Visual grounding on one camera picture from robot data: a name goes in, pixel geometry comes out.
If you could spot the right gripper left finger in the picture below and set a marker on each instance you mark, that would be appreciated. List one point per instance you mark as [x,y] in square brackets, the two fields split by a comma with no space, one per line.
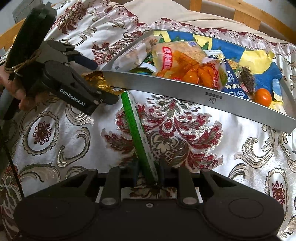
[117,179]

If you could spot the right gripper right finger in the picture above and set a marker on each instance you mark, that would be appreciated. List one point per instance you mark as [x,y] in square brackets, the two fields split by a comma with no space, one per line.
[179,178]

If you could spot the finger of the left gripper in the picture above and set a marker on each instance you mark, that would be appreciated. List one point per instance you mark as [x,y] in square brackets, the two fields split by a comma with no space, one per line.
[101,96]
[83,61]

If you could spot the gold foil snack packet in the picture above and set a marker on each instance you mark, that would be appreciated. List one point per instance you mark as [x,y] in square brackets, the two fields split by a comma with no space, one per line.
[97,80]

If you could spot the green sausage stick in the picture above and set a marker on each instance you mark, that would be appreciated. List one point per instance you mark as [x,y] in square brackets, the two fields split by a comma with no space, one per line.
[139,138]

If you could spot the peanut bar clear pack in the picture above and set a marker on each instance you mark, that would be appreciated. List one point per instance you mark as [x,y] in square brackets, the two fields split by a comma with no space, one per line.
[133,57]

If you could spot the orange snack bag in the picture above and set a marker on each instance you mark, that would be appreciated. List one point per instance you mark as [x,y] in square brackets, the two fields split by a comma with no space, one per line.
[211,73]

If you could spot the blue white snack packet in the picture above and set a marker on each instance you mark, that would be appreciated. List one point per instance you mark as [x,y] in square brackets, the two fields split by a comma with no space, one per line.
[232,86]

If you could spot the orange mandarin fruit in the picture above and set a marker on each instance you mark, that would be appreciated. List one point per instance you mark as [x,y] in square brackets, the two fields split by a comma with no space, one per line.
[262,96]

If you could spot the dark dried meat packet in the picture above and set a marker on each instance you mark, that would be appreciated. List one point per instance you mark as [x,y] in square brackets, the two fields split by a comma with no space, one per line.
[247,80]

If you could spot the silver tray with drawing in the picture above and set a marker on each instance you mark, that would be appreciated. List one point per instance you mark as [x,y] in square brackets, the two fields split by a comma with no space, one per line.
[202,95]

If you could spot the seaweed snack white green bag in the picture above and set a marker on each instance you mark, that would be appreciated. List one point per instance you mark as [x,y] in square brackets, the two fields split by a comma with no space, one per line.
[148,64]

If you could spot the rice cracker clear pack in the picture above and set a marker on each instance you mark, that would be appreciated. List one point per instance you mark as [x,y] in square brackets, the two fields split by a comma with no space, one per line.
[182,49]

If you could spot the person left hand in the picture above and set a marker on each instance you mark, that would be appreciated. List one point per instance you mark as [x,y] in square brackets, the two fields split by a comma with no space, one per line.
[15,88]

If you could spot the floral satin bedspread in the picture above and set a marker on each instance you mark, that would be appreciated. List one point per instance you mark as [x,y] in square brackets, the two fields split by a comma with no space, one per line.
[53,141]

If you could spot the cream pillow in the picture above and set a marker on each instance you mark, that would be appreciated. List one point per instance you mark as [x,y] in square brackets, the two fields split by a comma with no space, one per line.
[151,11]

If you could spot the wooden bed frame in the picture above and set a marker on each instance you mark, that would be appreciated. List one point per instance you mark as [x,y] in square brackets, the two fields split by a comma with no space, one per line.
[244,13]

